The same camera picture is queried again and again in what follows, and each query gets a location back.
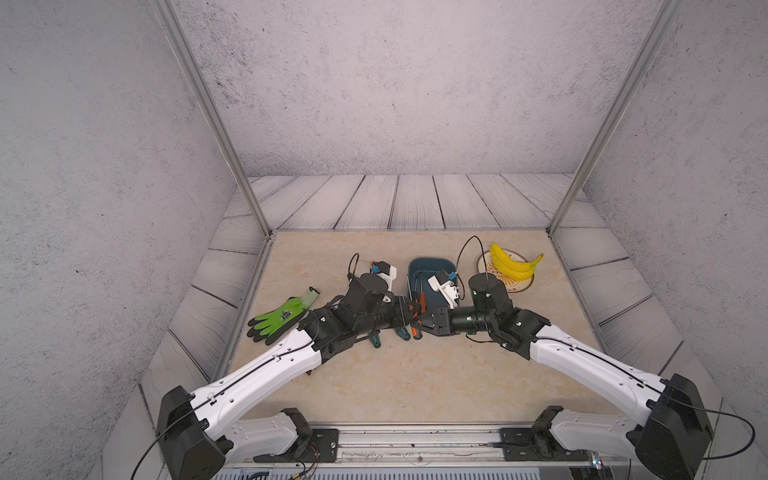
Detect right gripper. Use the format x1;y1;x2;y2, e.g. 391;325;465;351
410;305;497;337

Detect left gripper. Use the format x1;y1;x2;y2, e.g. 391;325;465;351
352;294;421;338

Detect orange screwdriver small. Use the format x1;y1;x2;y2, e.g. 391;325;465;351
411;292;426;340

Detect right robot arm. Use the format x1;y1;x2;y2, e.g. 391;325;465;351
412;273;714;479

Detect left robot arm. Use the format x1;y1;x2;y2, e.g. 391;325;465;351
156;273;425;479

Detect teal storage box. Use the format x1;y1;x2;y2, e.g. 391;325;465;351
407;257;457;308

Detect patterned round plate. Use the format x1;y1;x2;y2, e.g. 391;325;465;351
476;250;535;294

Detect yellow banana bunch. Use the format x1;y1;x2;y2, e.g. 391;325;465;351
489;243;544;282

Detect green black work glove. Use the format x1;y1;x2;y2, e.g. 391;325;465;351
246;287;320;346

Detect green handle screwdriver right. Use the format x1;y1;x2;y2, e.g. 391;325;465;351
394;327;411;341

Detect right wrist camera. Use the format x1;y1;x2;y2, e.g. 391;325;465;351
428;270;460;309

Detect aluminium front rail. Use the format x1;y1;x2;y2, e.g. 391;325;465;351
157;422;691;480

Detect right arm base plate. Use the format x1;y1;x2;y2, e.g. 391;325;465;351
493;428;590;462

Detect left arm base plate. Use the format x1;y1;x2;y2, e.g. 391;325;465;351
253;429;340;464

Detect left aluminium frame post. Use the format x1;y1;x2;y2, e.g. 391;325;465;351
152;0;272;237

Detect aluminium frame post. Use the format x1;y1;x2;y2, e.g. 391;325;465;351
152;0;272;237
546;0;682;239

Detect right aluminium frame post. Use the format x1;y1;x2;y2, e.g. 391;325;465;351
546;0;682;239

